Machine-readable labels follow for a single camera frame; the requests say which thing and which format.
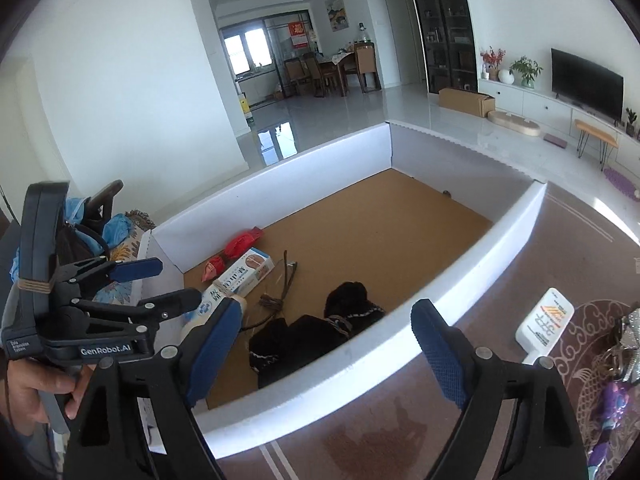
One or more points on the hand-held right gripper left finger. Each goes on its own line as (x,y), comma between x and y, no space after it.
(215,350)

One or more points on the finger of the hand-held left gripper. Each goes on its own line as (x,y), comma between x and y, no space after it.
(137,269)
(170,305)

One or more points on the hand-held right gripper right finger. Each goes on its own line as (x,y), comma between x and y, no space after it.
(440,355)

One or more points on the blue and white toothpaste box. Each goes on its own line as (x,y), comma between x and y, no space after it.
(240,275)

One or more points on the large red candy packet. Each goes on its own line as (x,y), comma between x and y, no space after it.
(241,245)

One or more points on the white lotion tube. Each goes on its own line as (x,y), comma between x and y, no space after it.
(547,320)

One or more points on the large white cardboard box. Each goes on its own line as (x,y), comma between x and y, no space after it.
(325,180)

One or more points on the person's left hand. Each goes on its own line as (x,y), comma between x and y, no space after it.
(27,390)

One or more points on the floral cushion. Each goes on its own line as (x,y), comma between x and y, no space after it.
(127,255)

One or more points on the blue plastic bag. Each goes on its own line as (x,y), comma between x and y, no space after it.
(117,227)

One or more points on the dark chair back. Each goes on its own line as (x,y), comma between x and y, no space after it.
(105,195)

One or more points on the purple plastic toy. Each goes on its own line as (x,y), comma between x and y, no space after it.
(617,402)

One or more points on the silver glitter bow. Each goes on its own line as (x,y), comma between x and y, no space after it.
(627,340)

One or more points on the beige oval floor board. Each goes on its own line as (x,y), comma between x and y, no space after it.
(515,124)

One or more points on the purple floor mat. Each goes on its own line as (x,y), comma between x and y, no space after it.
(620,185)

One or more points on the wooden dining chair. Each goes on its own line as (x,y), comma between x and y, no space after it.
(297,75)
(367,65)

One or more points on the brown cardboard carton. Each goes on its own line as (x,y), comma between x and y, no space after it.
(465,101)

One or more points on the white television cabinet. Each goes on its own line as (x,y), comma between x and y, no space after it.
(540,105)

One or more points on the wooden bench hairpin legs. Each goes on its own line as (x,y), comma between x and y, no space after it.
(595,132)

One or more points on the red door poster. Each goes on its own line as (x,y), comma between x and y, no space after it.
(298,35)

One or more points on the round white vase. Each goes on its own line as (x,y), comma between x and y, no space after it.
(506,77)

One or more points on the wooden dining table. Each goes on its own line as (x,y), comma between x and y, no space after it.
(340,65)

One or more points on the green potted plant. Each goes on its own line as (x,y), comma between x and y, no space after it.
(526,67)

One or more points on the small potted plant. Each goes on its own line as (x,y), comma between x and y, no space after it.
(631,122)

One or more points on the red flowers in vase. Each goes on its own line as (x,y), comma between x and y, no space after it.
(492,57)

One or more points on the black flat television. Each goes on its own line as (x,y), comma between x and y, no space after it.
(587,82)

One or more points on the dark glass display cabinet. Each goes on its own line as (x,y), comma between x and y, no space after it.
(445,25)

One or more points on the framed wall painting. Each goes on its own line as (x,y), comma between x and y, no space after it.
(336,12)

